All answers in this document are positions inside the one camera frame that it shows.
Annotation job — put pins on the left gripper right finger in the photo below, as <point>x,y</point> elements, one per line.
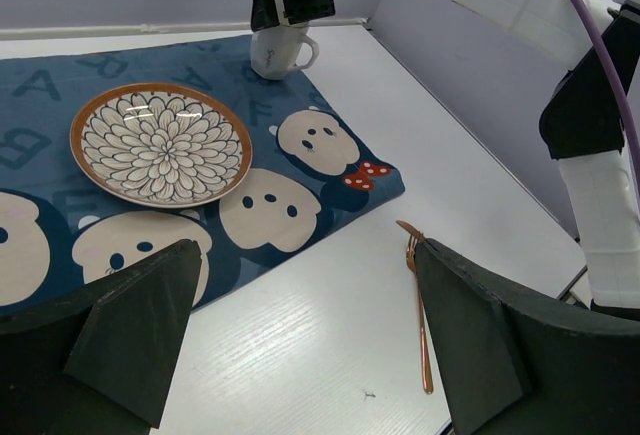
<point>515,361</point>

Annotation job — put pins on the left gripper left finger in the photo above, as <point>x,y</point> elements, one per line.
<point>100,359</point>

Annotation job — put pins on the white ceramic mug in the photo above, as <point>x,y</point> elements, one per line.
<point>274,51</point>

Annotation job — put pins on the copper fork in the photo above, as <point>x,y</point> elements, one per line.
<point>426,372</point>

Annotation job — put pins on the copper knife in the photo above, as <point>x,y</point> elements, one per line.
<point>413,231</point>

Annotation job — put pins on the blue bear placemat cloth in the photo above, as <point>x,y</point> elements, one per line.
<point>310,174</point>

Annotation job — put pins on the floral ceramic plate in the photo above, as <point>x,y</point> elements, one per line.
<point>161,145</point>

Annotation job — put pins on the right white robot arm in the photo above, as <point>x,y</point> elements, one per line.
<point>587,126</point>

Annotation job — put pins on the aluminium table frame rail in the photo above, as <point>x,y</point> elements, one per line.
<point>43,33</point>

